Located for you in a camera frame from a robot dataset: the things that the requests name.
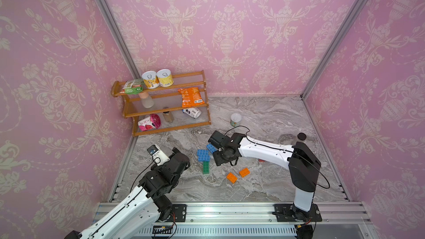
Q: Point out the small green white-lid cup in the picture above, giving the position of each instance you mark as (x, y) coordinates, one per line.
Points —
(235, 119)

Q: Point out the light blue large lego brick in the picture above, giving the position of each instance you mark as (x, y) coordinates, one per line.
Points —
(203, 155)

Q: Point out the orange chips bag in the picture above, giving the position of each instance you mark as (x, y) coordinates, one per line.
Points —
(191, 97)

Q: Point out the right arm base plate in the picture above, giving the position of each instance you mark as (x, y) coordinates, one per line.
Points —
(290, 213)

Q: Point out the orange lego brick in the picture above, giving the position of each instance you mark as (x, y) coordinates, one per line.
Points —
(231, 178)
(244, 172)

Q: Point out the aluminium mounting rail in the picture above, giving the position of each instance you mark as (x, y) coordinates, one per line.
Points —
(227, 218)

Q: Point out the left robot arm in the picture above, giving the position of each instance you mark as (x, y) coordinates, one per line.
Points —
(145, 204)

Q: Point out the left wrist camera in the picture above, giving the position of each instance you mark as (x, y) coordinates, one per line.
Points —
(158, 156)

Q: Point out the light blue small lego brick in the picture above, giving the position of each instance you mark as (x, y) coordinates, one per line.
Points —
(211, 148)

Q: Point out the green lego brick middle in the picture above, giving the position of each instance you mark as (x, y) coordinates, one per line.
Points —
(206, 167)

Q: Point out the wooden three-tier shelf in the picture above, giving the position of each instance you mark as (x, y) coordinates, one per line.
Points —
(166, 99)

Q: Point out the brown spice jar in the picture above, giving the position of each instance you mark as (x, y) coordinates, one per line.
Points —
(168, 116)

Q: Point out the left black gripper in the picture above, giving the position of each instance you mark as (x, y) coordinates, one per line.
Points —
(176, 150)

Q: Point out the white blueberry yogurt bottle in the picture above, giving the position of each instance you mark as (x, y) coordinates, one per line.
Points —
(193, 112)

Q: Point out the yellow-label white can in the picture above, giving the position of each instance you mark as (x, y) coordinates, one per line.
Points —
(165, 78)

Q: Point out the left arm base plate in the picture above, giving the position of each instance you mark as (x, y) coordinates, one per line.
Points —
(177, 213)

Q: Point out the orange-label white can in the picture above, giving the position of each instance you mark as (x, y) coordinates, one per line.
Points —
(150, 79)

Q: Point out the black-lid grey jar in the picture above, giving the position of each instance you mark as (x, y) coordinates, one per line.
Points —
(301, 137)

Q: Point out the orange lego brick right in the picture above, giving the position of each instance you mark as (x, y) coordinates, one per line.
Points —
(244, 172)

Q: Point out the green snack packet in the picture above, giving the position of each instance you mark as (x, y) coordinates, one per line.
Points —
(132, 87)

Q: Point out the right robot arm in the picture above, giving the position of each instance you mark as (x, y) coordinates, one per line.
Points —
(298, 159)

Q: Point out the orange lego brick front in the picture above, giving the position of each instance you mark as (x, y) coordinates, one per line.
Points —
(231, 178)

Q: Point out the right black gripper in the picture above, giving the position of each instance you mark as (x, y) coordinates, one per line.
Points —
(217, 159)

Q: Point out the pink strawberry drink cup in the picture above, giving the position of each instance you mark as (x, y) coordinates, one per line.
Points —
(150, 122)

